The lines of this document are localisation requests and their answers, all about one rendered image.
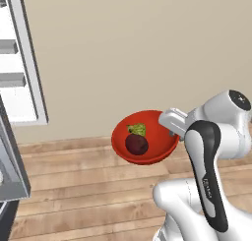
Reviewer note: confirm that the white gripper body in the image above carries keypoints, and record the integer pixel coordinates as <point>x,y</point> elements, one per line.
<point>173,120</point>

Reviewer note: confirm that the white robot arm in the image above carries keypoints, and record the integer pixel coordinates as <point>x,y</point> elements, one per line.
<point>210,159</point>

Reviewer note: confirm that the grey fridge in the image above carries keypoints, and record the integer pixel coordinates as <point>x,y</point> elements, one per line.
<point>13,172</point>

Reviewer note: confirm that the grey fridge door shelf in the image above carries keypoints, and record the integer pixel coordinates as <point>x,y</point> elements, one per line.
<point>8,47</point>
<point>12,79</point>

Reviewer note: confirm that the white fridge door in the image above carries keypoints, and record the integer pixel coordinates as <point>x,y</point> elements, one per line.
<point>31,64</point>

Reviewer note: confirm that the green broccoli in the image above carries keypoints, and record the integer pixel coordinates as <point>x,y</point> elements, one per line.
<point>139,129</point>

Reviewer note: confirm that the red bowl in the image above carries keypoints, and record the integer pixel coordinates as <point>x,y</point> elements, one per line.
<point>157,143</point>

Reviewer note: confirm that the dark red potato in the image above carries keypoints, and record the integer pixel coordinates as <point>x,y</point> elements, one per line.
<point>136,144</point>

